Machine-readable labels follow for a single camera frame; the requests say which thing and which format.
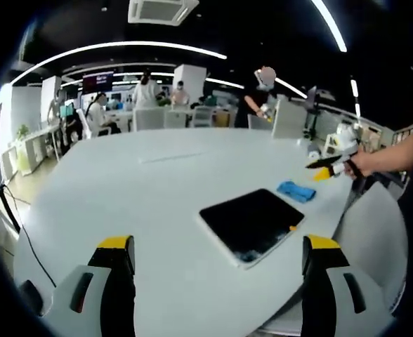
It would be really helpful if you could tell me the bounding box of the dark mirror with white frame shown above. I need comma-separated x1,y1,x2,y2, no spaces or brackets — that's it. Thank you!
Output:
198,188,306,270

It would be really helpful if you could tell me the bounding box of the black tripod stand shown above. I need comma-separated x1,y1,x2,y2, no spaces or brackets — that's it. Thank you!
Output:
0,184,21,232

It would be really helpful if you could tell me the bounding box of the long curved ceiling light strip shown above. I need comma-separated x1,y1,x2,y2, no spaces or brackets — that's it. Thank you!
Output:
11,41,228,87

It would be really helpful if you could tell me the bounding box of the white mesh office chair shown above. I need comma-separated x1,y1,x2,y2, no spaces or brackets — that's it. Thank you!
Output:
192,105,213,128

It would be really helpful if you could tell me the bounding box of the grey office chair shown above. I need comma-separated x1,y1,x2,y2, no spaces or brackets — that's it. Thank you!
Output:
331,182,409,313

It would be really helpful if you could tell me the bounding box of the black cable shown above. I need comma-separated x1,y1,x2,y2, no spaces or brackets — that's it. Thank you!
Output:
2,184,57,288

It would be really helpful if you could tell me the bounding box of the blue cleaning cloth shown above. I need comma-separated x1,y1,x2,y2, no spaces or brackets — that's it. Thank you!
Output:
275,180,317,204

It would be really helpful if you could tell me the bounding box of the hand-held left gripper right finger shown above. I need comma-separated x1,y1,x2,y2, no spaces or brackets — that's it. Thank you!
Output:
301,234,395,337

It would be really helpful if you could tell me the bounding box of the narrow white column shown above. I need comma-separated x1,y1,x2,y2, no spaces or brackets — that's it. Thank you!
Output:
40,75,63,117

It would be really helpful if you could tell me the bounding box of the ceiling air conditioner vent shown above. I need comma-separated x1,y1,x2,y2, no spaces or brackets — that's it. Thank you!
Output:
127,0,200,27

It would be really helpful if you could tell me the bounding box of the white drawer box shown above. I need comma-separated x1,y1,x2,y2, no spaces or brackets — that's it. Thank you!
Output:
324,133,341,157

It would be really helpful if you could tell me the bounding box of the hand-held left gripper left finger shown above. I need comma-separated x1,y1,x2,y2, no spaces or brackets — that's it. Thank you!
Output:
46,234,137,337

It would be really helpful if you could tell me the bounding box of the straight ceiling light strip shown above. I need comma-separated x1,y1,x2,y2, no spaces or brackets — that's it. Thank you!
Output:
311,0,348,53

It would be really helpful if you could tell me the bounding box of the white desk partition panel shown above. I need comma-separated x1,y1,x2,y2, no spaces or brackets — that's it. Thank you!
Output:
272,99,308,140

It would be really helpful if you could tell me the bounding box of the purple display screen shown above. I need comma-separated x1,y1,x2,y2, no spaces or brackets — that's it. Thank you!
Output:
82,71,115,94

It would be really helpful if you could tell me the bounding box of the white shelf unit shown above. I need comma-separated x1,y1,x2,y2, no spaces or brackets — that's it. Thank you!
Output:
1,122,62,176

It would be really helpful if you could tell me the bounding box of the person's right hand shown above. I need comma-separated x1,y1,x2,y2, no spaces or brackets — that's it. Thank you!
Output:
345,150,379,178

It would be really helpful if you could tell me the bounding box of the black monitor on stand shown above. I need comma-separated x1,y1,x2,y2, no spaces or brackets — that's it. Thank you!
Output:
303,86,320,140

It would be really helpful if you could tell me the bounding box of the brown cardboard box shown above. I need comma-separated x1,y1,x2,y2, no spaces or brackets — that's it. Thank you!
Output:
213,110,230,127

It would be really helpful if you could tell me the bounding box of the short ceiling light strip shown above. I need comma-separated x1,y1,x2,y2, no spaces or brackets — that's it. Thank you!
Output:
275,77,308,99

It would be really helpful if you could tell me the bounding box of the wide white pillar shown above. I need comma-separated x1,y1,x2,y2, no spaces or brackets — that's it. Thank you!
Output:
173,63,207,103

